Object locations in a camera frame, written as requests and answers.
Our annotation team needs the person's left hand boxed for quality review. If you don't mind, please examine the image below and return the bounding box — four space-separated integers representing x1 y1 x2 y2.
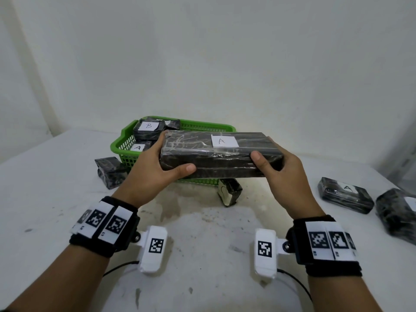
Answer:
113 130 197 210

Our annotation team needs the person's right hand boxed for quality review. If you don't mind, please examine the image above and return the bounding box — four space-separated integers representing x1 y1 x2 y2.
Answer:
250 136 326 221

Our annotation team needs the black packet labelled b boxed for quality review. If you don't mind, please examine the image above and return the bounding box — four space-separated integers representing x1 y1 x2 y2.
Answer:
277 269 313 302
133 118 167 142

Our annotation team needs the long black box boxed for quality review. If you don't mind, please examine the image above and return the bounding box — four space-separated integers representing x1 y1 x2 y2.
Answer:
159 131 285 179

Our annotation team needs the small black packet with label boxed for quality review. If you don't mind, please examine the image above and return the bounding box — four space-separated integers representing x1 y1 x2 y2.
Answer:
218 178 244 208

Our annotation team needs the green plastic mesh basket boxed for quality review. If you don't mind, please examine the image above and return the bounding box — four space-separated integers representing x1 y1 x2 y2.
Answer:
110 119 237 185

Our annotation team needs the person's left forearm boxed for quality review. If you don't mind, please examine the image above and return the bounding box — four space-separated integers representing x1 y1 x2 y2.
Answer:
6 243 111 312

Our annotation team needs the person's right forearm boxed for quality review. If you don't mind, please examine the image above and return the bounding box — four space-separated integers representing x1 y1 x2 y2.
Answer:
307 275 384 312

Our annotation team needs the black left wristband with markers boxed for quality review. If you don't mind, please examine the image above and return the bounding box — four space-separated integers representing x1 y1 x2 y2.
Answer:
69 196 141 258

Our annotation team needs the black wristband with markers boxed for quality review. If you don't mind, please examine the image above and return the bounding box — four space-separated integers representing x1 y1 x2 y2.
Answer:
286 214 363 278
69 196 141 258

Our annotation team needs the black right wristband with markers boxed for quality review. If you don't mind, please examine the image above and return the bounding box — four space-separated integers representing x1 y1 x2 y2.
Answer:
286 214 363 278

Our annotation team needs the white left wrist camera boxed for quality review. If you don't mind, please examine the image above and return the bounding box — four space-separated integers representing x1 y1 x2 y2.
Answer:
131 225 169 274

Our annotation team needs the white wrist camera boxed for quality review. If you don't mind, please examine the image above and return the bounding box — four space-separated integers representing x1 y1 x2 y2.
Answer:
131 225 169 274
254 228 292 278

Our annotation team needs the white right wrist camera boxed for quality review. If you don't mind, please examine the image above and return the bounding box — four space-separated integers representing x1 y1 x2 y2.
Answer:
254 228 292 278

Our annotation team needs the black left camera cable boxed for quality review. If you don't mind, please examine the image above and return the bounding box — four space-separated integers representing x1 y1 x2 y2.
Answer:
102 260 140 277

